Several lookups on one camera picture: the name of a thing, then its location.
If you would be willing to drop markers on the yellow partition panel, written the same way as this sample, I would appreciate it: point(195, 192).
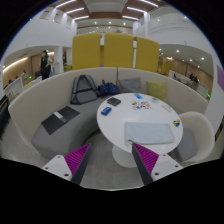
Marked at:
point(86, 51)
point(118, 50)
point(147, 54)

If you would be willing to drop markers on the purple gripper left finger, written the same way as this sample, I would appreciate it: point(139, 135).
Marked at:
point(77, 162)

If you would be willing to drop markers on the yellow blue small toy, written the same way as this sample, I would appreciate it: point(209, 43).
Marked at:
point(176, 123)

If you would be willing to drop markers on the yellow partition panel left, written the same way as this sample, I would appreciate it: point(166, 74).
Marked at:
point(86, 51)

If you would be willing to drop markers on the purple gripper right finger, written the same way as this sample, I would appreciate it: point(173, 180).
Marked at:
point(145, 160)

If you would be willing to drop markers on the grey backpack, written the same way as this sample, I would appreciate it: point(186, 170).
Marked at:
point(84, 90)

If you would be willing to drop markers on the yellow partition panel middle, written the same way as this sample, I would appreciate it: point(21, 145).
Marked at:
point(118, 50)

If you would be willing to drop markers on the dark blue bag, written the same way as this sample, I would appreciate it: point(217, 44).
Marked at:
point(107, 88)

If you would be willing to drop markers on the colourful cards pile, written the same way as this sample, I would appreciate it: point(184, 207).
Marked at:
point(140, 105)

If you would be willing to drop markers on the person in black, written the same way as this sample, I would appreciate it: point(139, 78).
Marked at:
point(45, 65)

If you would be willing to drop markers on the grey cushion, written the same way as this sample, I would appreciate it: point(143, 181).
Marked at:
point(131, 85)

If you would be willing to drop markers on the yellow partition panel right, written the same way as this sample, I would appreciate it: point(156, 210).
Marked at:
point(147, 54)

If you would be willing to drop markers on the light blue towel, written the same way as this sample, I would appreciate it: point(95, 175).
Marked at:
point(148, 133)

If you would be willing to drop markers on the light blue packet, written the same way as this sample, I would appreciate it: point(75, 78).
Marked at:
point(138, 96)

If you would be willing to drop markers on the small white blue card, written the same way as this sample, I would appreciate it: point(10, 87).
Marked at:
point(154, 99)

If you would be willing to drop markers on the blue box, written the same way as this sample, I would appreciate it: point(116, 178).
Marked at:
point(106, 111)

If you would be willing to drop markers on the round white table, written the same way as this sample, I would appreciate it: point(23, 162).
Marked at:
point(141, 119)

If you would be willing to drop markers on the white card on table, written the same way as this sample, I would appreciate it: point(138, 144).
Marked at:
point(166, 107)

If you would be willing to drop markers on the yellow-green cushion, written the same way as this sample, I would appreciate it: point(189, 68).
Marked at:
point(158, 90)

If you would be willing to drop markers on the white armchair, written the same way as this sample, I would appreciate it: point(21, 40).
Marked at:
point(198, 139)

